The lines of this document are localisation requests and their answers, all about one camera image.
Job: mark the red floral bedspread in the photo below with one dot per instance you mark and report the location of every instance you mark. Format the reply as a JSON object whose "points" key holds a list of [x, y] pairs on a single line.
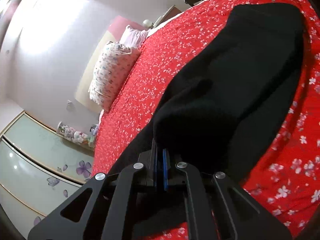
{"points": [[286, 178]]}

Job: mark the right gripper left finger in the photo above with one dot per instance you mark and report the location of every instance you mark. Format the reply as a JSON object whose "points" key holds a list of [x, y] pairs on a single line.
{"points": [[105, 207]]}

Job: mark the sliding wardrobe with flowers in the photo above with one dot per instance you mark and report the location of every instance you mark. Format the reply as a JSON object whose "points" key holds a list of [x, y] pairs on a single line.
{"points": [[40, 169]]}

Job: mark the pink pillow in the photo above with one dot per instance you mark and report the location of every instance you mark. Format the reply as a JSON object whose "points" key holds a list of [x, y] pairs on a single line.
{"points": [[133, 38]]}

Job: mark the bedside table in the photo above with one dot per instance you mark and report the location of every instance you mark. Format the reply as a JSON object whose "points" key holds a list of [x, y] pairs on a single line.
{"points": [[170, 13]]}

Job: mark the black pants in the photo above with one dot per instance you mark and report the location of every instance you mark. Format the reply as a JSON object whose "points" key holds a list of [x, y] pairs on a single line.
{"points": [[219, 113]]}

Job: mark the white round lamp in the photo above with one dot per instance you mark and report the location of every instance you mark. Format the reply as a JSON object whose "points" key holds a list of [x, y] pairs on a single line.
{"points": [[147, 24]]}

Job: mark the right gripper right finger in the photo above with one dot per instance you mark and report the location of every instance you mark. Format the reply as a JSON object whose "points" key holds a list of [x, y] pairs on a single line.
{"points": [[218, 208]]}

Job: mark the floral white pillow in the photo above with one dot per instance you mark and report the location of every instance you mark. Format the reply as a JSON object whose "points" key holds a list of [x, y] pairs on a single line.
{"points": [[110, 71]]}

